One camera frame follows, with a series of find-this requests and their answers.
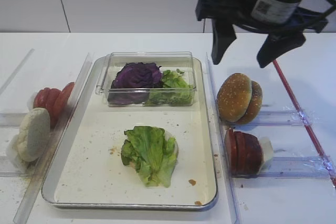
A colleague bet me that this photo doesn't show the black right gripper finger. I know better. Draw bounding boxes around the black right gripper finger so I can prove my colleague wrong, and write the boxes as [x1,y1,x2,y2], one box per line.
[257,31,306,68]

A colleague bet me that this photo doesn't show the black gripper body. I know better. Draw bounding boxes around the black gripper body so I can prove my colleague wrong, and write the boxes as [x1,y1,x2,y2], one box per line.
[195,0,329,34]

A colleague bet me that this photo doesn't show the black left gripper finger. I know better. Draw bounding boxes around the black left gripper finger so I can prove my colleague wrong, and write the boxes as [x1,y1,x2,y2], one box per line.
[211,19,236,65]

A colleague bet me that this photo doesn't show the green lettuce leaf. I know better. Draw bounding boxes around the green lettuce leaf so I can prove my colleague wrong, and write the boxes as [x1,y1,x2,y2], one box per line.
[124,126,178,188]

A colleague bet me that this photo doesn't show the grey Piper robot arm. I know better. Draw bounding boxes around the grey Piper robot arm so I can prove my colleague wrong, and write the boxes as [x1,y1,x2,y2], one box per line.
[195,0,335,68]

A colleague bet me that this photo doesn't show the green lettuce in box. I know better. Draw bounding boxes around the green lettuce in box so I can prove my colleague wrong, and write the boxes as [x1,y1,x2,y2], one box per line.
[144,69,194,106]

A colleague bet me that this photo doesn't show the dark red meat patties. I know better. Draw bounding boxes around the dark red meat patties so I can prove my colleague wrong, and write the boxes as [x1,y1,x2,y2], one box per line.
[224,129,263,177]

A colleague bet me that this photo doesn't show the red tomato slices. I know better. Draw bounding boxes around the red tomato slices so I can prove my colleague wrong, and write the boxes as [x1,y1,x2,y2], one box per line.
[33,82,75,129]

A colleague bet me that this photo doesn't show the white bread bun slice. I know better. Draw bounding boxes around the white bread bun slice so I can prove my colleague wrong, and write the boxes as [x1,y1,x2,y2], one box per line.
[14,108,50,162]

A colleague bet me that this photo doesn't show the sesame burger bun top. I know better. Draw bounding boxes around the sesame burger bun top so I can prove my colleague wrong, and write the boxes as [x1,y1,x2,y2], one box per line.
[217,73,252,122]

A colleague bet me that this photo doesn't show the clear right acrylic bar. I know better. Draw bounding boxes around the clear right acrylic bar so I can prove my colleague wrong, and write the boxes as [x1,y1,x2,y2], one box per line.
[205,53,240,224]

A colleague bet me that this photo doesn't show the clear plastic vegetable box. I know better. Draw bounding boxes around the clear plastic vegetable box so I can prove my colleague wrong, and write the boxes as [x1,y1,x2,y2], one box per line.
[95,51,197,106]

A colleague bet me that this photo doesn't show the white patty pusher block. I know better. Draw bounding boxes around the white patty pusher block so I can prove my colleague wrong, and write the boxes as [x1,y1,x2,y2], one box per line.
[259,137,274,170]

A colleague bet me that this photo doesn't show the purple cabbage leaves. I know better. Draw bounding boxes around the purple cabbage leaves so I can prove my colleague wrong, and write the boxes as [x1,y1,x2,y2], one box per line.
[108,62,162,105]

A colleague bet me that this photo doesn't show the round bottom bun slice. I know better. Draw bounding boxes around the round bottom bun slice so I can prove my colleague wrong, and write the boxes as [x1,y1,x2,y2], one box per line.
[123,132,180,169]

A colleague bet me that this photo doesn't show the metal baking tray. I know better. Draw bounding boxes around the metal baking tray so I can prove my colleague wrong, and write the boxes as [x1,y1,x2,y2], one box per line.
[41,56,218,211]

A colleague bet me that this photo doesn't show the red straw strip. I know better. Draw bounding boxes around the red straw strip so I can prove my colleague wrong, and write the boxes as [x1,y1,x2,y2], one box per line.
[272,60,335,188]

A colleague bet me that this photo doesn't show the thin clear acrylic strip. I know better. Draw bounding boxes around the thin clear acrylic strip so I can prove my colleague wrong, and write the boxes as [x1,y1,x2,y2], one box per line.
[0,48,35,95]

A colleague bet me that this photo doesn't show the clear acrylic side bar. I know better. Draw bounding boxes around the clear acrylic side bar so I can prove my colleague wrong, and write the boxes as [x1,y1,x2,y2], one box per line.
[13,53,93,223]

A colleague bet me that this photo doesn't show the clear bun lane rail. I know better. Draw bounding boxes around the clear bun lane rail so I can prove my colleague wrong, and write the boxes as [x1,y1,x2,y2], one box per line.
[255,110,313,126]

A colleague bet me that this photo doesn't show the clear patty lane rail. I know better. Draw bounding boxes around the clear patty lane rail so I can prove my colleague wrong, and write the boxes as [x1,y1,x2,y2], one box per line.
[259,156,335,179]

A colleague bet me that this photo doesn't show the clear acrylic tomato rail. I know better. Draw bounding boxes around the clear acrylic tomato rail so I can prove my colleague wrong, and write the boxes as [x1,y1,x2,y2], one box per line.
[0,113,27,128]

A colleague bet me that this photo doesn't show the clear acrylic lane rail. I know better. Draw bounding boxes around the clear acrylic lane rail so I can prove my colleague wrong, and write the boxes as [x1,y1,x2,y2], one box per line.
[0,156,31,177]

